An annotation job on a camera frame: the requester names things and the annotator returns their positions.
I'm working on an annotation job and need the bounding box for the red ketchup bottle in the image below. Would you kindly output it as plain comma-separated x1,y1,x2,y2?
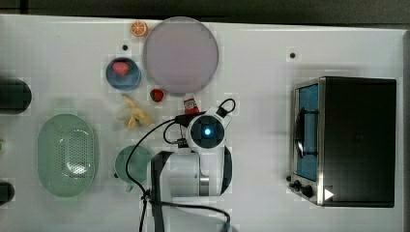
183,98,200,115

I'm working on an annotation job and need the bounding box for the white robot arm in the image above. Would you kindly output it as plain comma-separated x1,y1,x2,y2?
147,110,232,232

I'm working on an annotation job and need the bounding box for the green perforated strainer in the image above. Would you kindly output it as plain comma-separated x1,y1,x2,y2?
38,114,96,197

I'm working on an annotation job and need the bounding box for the red strawberry toy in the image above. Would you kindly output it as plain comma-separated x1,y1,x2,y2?
150,89,164,102

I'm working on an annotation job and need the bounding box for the large grey round plate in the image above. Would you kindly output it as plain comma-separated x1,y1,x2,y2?
143,16,219,95

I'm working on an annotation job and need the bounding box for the peeled banana toy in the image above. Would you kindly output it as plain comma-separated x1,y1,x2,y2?
116,95,153,130

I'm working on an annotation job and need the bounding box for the blue bowl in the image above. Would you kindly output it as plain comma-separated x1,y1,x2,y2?
105,57,141,91

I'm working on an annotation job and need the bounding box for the strawberry toy in bowl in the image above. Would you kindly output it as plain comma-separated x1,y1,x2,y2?
111,62,131,76

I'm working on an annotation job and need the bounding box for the orange slice toy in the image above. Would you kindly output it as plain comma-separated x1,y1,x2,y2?
131,20,149,37

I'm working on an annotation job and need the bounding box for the black toaster oven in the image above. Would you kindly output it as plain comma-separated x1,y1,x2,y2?
286,76,397,208

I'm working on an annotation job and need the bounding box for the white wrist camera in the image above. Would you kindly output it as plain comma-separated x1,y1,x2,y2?
205,105,231,129

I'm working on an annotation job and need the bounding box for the green cup with handle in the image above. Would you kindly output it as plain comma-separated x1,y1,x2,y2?
114,146,152,192

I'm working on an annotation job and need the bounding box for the black cable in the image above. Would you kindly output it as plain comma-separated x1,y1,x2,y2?
125,98,237,232

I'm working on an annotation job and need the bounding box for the black cylinder post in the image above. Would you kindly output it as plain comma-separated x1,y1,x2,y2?
0,77,32,114
0,182,15,205

